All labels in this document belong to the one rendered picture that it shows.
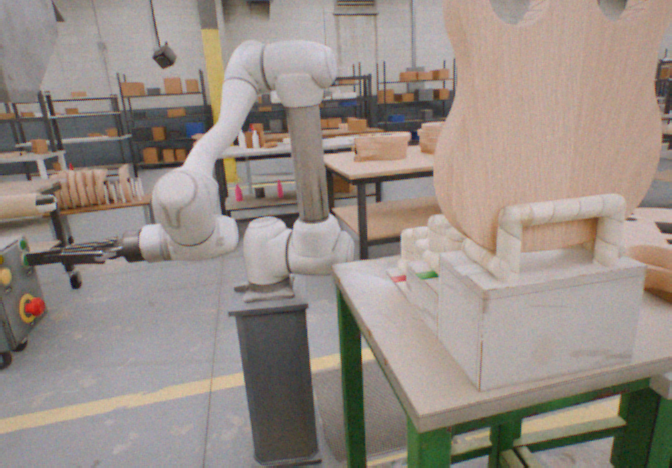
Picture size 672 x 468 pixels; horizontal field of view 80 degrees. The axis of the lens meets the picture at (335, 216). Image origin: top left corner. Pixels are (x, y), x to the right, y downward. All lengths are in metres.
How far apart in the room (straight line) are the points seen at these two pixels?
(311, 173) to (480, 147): 0.76
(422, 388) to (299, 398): 1.00
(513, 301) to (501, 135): 0.24
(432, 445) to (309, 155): 0.85
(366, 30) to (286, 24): 2.22
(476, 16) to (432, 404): 0.54
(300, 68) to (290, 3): 10.84
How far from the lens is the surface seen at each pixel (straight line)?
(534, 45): 0.63
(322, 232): 1.31
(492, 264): 0.63
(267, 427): 1.74
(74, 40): 12.32
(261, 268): 1.43
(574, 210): 0.66
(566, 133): 0.67
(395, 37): 12.61
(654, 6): 0.75
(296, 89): 1.20
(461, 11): 0.58
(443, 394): 0.69
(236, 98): 1.19
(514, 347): 0.68
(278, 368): 1.57
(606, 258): 0.73
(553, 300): 0.68
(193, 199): 0.80
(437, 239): 0.84
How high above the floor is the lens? 1.37
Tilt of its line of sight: 16 degrees down
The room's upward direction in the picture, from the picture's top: 3 degrees counter-clockwise
